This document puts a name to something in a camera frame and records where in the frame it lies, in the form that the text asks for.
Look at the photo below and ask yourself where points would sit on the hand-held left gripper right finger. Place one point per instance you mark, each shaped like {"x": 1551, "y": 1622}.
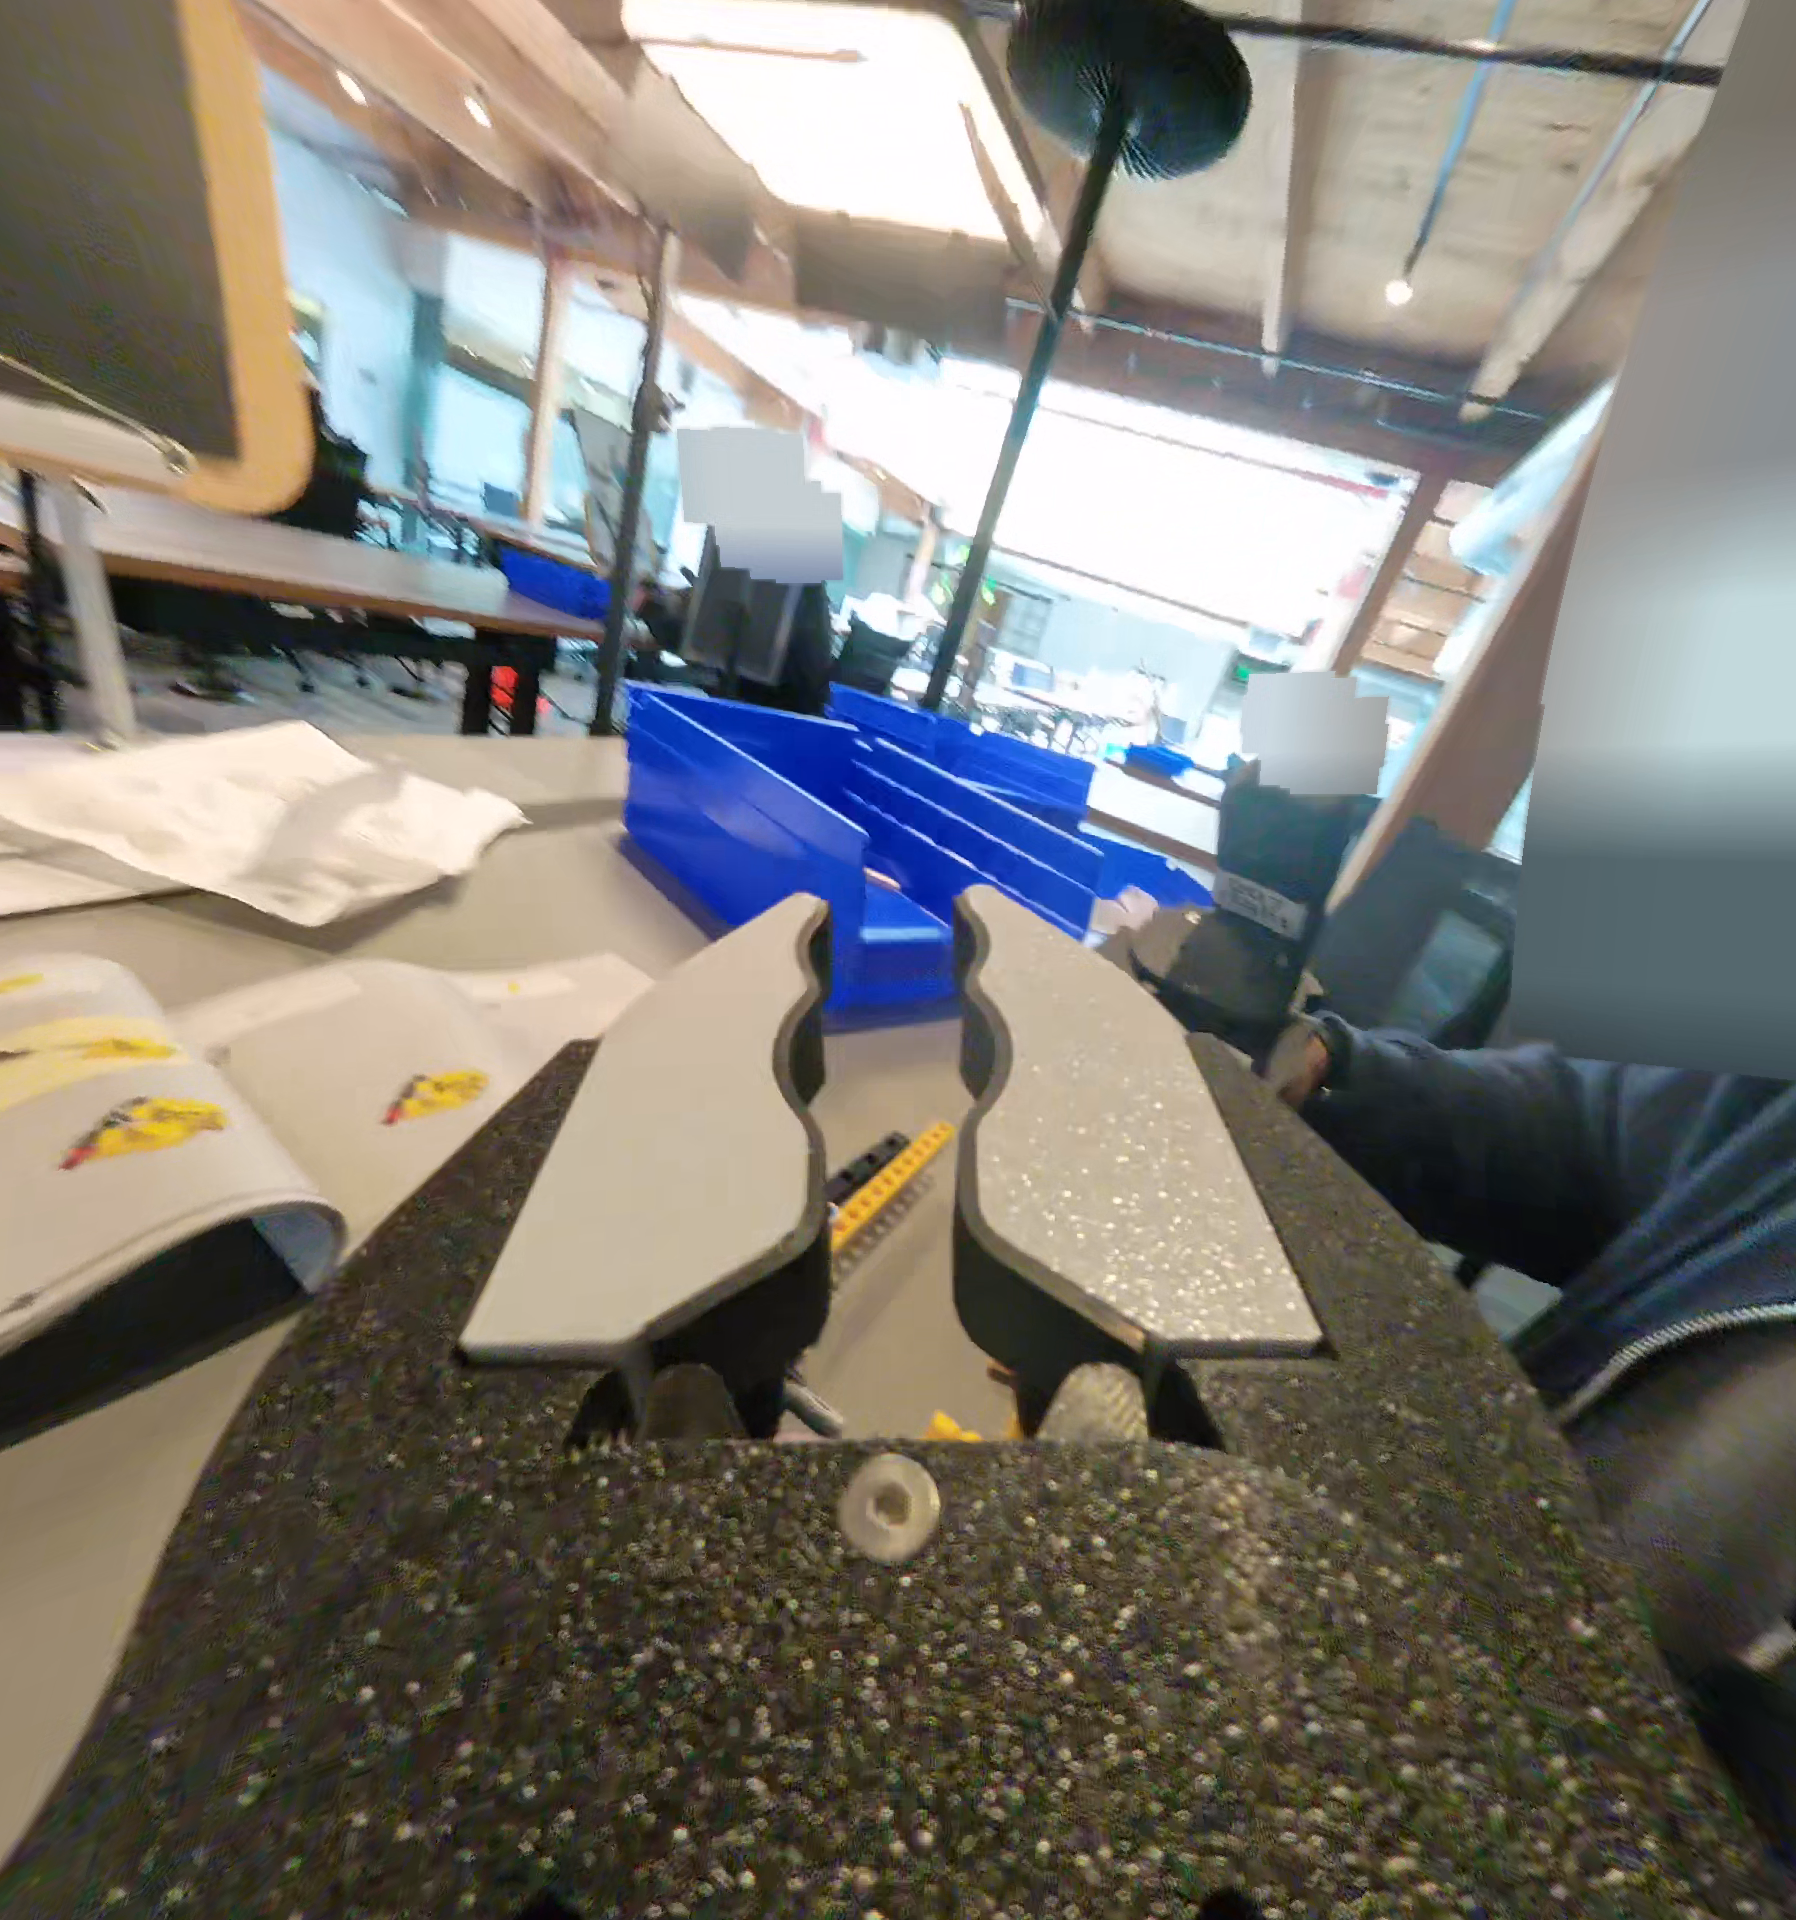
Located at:
{"x": 1108, "y": 1169}

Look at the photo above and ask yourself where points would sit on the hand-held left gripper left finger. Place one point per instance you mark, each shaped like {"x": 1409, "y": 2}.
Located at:
{"x": 674, "y": 1169}

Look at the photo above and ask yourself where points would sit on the lego vehicle model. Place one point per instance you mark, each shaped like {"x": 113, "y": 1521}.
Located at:
{"x": 884, "y": 1185}

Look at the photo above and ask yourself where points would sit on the person's right hand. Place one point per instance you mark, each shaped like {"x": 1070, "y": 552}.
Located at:
{"x": 1300, "y": 1061}

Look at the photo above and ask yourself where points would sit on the row of blue bins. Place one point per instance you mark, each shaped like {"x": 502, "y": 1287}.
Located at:
{"x": 988, "y": 811}

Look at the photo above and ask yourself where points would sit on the large blue storage bin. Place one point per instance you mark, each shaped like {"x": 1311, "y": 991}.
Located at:
{"x": 732, "y": 811}

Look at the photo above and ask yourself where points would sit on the open instruction booklet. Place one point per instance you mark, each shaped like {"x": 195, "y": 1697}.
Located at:
{"x": 119, "y": 1185}

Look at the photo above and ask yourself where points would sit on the white printed paper bag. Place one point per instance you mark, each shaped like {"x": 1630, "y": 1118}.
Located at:
{"x": 237, "y": 826}

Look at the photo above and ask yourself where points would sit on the black tripod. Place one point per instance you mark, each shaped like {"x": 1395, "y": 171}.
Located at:
{"x": 637, "y": 481}

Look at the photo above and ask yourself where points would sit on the wooden office desk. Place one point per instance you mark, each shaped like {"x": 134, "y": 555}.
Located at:
{"x": 312, "y": 578}

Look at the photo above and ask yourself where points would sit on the wood-framed dark panel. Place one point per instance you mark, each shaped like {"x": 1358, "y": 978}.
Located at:
{"x": 88, "y": 195}

